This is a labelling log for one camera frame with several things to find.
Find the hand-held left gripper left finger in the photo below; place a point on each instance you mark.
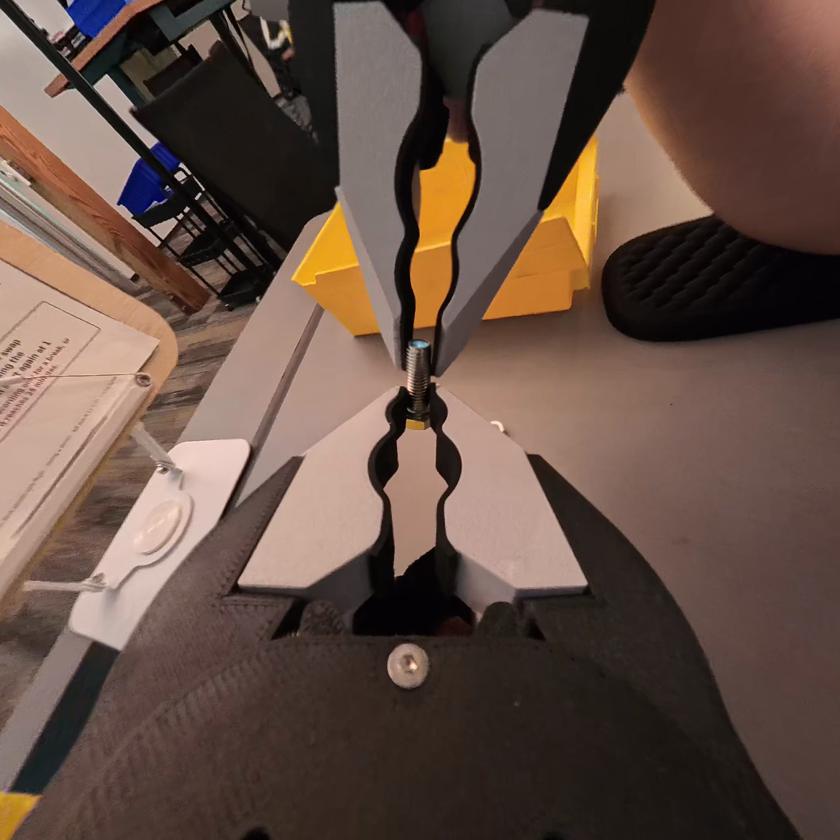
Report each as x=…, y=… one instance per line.
x=315, y=525

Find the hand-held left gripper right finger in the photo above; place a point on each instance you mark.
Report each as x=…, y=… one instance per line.
x=512, y=525

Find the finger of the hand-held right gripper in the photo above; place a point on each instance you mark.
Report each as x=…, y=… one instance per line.
x=518, y=131
x=374, y=131

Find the steel hex bolt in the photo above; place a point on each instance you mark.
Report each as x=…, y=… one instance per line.
x=418, y=380

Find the person's right forearm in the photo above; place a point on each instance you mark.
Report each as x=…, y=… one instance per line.
x=741, y=118

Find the person's right hand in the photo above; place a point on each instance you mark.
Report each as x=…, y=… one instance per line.
x=456, y=118

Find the black high-back chair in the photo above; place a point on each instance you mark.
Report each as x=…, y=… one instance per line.
x=229, y=151

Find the white round disc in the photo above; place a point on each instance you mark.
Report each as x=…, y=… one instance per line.
x=157, y=523

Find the blue storage bin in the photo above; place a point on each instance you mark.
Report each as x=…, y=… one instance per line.
x=148, y=184
x=95, y=13

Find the wooden instruction board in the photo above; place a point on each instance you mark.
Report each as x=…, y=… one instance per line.
x=164, y=348

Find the black wrist rest pad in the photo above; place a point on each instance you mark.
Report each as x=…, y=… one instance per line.
x=722, y=282

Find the wooden top desk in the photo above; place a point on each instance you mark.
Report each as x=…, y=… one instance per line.
x=131, y=33

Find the black metal rack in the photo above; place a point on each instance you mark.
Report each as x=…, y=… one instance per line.
x=98, y=105

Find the brown wooden beam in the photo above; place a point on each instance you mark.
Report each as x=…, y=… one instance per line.
x=98, y=210

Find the printed instruction sheet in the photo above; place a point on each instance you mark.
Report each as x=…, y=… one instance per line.
x=52, y=367

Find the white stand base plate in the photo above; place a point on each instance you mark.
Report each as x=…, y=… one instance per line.
x=210, y=472

